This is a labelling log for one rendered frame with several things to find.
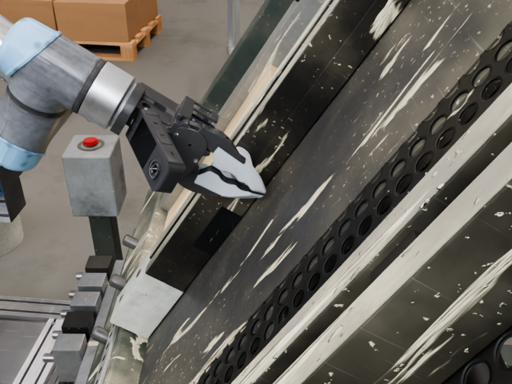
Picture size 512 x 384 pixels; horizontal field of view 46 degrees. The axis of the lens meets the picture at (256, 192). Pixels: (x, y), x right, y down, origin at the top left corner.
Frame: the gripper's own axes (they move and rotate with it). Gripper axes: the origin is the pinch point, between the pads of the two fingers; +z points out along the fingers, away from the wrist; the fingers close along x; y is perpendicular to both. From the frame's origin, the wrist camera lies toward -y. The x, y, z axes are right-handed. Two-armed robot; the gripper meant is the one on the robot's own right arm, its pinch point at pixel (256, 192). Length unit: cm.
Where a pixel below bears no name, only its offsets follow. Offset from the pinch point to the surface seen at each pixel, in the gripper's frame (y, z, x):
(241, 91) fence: 42.5, -2.7, 5.3
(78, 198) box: 59, -19, 59
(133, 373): -2.3, 1.6, 37.9
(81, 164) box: 59, -22, 50
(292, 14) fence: 42.6, -2.9, -12.5
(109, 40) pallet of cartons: 384, -59, 156
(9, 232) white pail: 140, -37, 154
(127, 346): 2.3, -0.6, 37.9
